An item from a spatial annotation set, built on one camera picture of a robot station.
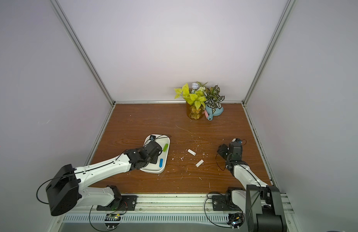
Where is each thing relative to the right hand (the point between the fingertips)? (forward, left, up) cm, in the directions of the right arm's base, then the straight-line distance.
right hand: (223, 145), depth 89 cm
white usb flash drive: (-3, +20, -5) cm, 21 cm away
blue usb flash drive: (-11, +39, -4) cm, 41 cm away
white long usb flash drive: (-9, +14, -4) cm, 17 cm away
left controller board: (-39, +61, -6) cm, 72 cm away
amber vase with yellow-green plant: (+22, +19, +19) cm, 35 cm away
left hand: (-8, +41, +2) cm, 42 cm away
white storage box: (+1, +38, +2) cm, 38 cm away
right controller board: (-38, -2, -6) cm, 38 cm away
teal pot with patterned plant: (+20, +6, +14) cm, 25 cm away
